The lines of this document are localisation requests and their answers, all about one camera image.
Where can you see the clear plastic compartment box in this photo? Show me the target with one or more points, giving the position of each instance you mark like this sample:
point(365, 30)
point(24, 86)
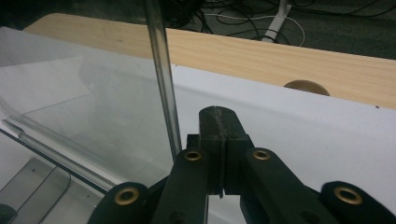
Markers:
point(109, 124)

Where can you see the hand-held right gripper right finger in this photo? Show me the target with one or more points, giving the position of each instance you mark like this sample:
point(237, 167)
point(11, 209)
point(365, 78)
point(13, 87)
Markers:
point(264, 180)

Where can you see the light wooden table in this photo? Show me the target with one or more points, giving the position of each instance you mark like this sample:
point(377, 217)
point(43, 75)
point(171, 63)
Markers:
point(233, 53)

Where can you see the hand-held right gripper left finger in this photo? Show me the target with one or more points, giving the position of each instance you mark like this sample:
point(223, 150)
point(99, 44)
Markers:
point(193, 174)

